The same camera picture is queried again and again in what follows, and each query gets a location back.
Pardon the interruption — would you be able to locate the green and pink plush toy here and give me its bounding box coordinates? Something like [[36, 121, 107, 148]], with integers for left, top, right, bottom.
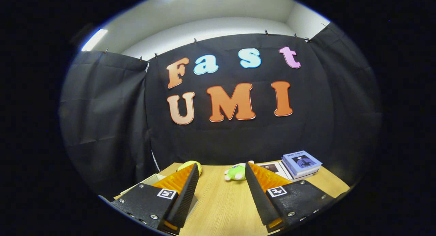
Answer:
[[224, 160, 254, 181]]

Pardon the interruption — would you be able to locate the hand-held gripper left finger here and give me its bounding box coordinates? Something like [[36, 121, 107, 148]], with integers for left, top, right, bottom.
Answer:
[[111, 163, 200, 235]]

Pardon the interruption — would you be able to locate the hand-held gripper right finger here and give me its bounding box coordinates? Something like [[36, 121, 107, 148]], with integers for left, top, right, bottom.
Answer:
[[245, 162, 336, 233]]

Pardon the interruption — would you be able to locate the blue cover book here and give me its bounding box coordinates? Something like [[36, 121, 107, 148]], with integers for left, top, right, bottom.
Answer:
[[282, 150, 323, 175]]

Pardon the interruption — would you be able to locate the yellow plush ball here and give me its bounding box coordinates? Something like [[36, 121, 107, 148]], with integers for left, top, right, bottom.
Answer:
[[177, 160, 202, 177]]

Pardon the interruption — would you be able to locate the white book with dark photo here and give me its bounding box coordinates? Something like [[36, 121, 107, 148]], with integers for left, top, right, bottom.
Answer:
[[257, 161, 293, 180]]

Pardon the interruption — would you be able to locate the narrow ceiling light strip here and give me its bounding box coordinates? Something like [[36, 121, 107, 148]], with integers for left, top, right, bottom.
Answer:
[[81, 28, 108, 52]]

